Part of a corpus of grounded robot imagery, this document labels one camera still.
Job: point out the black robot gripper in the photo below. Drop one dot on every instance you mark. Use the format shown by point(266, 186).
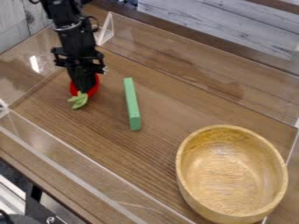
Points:
point(78, 55)

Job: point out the black table leg bracket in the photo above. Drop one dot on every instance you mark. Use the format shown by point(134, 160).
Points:
point(36, 210)

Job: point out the green rectangular block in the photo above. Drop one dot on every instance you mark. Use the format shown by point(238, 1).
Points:
point(132, 106)

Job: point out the red plush strawberry toy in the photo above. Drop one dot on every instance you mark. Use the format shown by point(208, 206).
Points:
point(80, 98)

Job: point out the clear acrylic corner bracket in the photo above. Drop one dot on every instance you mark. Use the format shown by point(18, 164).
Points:
point(106, 31)

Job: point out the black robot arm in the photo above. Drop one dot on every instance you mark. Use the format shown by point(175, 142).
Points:
point(64, 12)

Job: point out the wooden oval bowl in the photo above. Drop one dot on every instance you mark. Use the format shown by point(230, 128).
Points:
point(231, 174)

